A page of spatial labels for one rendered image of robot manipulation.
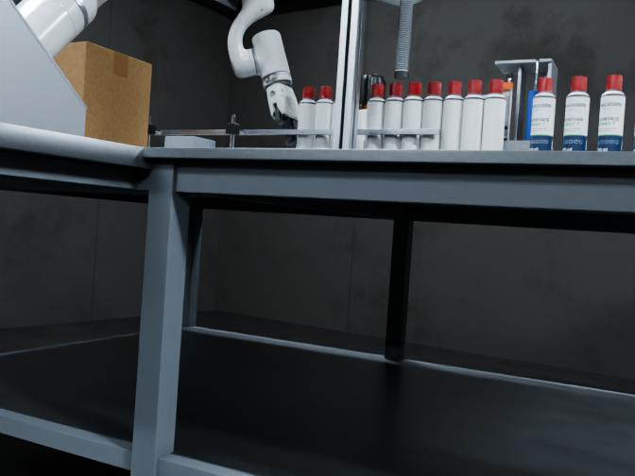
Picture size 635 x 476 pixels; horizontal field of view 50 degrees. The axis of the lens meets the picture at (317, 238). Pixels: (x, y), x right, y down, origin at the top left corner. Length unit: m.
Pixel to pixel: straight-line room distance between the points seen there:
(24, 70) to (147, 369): 0.61
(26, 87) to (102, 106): 0.50
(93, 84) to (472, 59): 3.03
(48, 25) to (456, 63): 3.31
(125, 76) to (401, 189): 1.01
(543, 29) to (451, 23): 0.60
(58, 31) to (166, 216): 0.45
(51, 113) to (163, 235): 0.31
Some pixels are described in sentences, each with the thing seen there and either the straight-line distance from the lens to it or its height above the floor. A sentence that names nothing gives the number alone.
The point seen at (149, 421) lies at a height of 0.29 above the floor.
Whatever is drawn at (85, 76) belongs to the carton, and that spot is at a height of 1.03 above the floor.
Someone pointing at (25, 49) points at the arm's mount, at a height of 0.99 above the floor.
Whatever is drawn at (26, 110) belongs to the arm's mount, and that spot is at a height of 0.87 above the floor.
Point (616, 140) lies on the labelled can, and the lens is 1.68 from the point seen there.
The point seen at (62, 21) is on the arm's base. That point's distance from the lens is 1.57.
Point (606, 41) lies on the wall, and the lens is 4.27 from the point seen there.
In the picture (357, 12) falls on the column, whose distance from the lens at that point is 1.75.
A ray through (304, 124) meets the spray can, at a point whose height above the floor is 0.98.
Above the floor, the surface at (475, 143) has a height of 0.93.
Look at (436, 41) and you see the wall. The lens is 4.62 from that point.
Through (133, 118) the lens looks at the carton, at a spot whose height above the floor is 0.96.
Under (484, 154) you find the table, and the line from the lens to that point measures 1.07.
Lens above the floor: 0.69
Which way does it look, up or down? 1 degrees down
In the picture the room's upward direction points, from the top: 4 degrees clockwise
